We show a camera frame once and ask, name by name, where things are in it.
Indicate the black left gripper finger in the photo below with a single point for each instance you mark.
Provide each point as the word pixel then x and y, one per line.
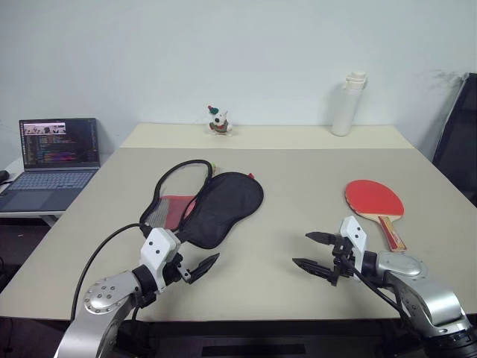
pixel 200 275
pixel 207 262

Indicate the white plush dog toy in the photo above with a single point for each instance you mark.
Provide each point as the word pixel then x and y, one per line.
pixel 220 121

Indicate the green plush zipper charm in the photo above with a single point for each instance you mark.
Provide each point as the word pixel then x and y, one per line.
pixel 213 166

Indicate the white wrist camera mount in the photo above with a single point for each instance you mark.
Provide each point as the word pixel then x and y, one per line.
pixel 354 233
pixel 158 248

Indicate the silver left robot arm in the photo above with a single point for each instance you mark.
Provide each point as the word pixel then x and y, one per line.
pixel 100 294

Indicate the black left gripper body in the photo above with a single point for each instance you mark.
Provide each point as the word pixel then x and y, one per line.
pixel 177 268

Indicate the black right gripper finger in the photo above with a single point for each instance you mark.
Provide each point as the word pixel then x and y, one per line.
pixel 321 237
pixel 313 266

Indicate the grey open laptop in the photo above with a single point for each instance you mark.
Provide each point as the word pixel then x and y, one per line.
pixel 56 179

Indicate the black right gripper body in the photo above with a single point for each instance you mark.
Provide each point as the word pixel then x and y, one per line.
pixel 341 261

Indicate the white side desk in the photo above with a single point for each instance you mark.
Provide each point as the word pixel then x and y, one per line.
pixel 11 164

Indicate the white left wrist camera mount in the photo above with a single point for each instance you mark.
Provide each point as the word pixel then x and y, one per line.
pixel 158 248

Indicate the black office chair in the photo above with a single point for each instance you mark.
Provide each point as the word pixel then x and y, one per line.
pixel 458 149

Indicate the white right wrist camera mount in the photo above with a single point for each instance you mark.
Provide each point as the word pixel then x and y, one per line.
pixel 354 233

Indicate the black paddle cover bag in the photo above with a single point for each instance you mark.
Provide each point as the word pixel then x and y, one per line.
pixel 223 201

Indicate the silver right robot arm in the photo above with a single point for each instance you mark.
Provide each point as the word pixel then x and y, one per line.
pixel 428 294

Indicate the red table tennis paddle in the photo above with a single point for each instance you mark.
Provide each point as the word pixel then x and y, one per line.
pixel 372 197

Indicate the white bottle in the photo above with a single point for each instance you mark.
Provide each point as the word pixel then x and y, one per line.
pixel 344 112

